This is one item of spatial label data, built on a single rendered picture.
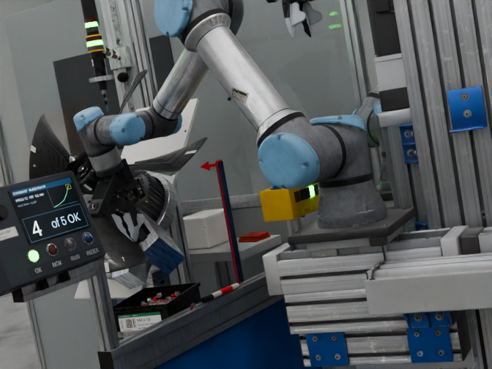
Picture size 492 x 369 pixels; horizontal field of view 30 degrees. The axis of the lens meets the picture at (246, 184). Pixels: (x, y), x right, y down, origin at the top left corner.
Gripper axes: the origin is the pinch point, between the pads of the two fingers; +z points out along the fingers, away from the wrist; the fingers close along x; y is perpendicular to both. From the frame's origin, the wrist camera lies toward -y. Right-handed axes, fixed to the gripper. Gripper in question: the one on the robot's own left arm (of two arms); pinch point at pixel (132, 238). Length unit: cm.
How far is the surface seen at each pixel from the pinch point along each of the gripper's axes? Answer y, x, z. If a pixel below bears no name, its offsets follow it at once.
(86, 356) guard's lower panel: 64, 114, 87
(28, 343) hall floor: 180, 303, 166
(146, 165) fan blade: 17.8, 2.1, -12.8
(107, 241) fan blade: 1.5, 10.6, 1.3
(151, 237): 11.3, 4.1, 6.0
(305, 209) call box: 42, -27, 16
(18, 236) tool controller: -55, -27, -31
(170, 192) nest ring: 34.1, 11.6, 3.2
